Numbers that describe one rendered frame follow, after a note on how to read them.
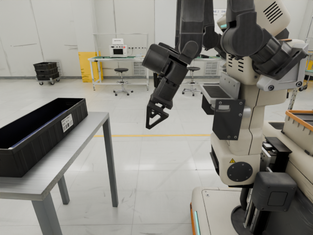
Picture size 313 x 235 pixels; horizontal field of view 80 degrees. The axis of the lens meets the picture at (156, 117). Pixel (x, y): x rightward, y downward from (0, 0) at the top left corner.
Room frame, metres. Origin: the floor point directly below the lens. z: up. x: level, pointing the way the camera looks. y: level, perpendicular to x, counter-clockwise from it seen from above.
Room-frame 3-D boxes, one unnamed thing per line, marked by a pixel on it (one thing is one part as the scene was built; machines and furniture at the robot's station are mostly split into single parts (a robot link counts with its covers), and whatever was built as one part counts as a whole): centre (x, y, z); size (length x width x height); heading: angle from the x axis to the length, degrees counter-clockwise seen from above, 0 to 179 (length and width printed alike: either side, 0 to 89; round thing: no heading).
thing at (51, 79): (5.65, 3.25, 0.30); 0.64 x 0.46 x 0.60; 4
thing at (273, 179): (0.68, -0.40, 0.68); 0.28 x 0.27 x 0.25; 176
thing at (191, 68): (4.48, -0.88, 0.31); 0.52 x 0.49 x 0.62; 91
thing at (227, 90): (0.75, -0.28, 0.99); 0.28 x 0.16 x 0.22; 176
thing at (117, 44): (5.15, 0.99, 1.03); 0.44 x 0.37 x 0.46; 97
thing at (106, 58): (5.13, 0.94, 0.40); 1.50 x 0.75 x 0.81; 91
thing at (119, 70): (4.47, 0.84, 0.30); 0.51 x 0.50 x 0.60; 47
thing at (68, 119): (0.80, 0.53, 0.86); 0.57 x 0.17 x 0.11; 177
